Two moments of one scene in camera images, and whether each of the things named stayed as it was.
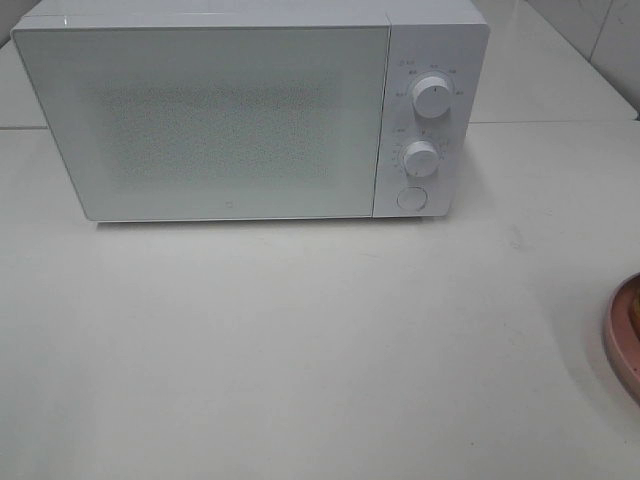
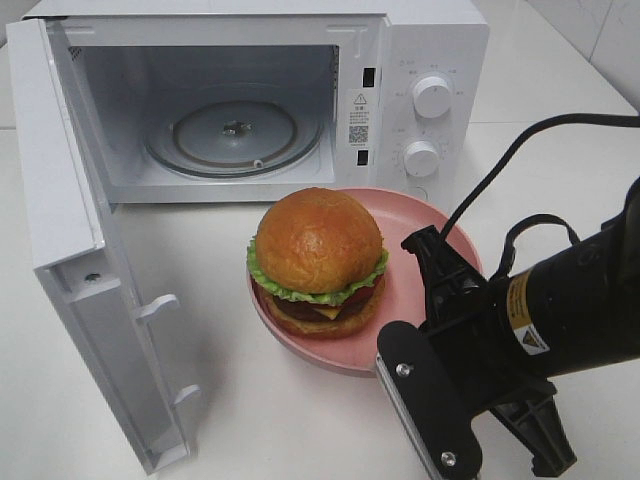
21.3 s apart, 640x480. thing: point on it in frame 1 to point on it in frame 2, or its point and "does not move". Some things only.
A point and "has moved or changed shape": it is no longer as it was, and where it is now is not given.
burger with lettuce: [635, 309] has moved or changed shape
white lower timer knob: [421, 158] does not move
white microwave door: [213, 121] to [78, 254]
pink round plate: [622, 343] has moved or changed shape
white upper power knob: [431, 97] does not move
